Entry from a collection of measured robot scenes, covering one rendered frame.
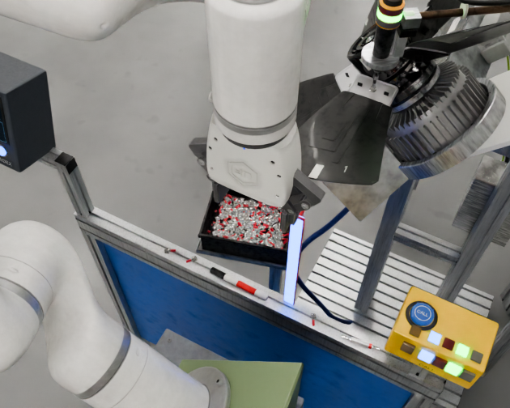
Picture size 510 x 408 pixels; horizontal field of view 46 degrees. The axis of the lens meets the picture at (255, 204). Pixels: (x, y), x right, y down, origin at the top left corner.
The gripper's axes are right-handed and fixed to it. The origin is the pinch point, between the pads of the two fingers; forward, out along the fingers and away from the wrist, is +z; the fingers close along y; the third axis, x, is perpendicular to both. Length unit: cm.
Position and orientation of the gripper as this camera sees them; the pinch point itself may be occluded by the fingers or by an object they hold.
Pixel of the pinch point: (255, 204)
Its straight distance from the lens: 74.4
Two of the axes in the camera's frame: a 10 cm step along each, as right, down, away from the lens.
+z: 0.0, 5.7, 8.2
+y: 8.8, 3.8, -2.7
